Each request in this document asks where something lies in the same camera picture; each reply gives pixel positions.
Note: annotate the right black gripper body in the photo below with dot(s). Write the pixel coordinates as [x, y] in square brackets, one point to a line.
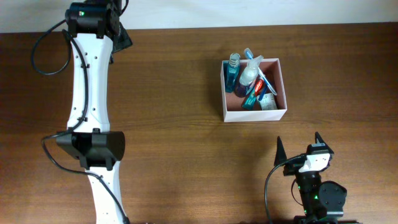
[305, 180]

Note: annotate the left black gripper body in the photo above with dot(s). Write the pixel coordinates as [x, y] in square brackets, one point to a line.
[124, 41]

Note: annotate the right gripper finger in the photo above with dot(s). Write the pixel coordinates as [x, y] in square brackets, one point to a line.
[319, 140]
[280, 156]

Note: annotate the green white soap box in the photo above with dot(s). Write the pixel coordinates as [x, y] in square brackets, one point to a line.
[267, 102]

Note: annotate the teal toothpaste tube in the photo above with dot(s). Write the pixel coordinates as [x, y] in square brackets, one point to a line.
[251, 99]

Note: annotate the blue disposable razor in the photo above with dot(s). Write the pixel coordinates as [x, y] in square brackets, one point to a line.
[262, 93]

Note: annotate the clear blue sanitizer bottle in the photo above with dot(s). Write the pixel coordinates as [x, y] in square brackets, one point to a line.
[248, 77]

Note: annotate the teal mouthwash bottle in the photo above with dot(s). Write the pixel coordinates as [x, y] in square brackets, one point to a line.
[232, 72]

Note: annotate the blue white toothbrush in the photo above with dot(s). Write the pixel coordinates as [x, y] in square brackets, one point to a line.
[249, 55]

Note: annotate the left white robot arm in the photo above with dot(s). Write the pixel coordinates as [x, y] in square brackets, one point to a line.
[94, 31]

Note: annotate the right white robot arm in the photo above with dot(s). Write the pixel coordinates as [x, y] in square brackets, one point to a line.
[322, 201]

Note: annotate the white open cardboard box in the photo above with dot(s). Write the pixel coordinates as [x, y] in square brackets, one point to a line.
[232, 105]

